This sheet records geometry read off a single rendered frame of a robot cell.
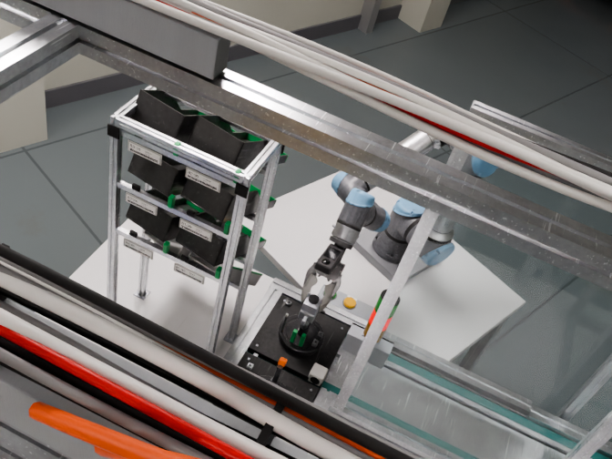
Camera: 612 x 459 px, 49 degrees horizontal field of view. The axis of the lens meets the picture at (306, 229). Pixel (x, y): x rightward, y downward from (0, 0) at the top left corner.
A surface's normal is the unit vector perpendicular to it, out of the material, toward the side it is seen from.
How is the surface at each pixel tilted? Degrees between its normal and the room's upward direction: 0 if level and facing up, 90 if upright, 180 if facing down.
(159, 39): 90
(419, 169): 0
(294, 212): 0
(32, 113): 90
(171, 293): 0
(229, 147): 65
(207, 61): 90
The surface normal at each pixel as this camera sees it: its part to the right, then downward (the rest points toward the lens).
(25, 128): 0.65, 0.62
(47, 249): 0.22, -0.69
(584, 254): -0.38, 0.58
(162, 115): -0.40, 0.16
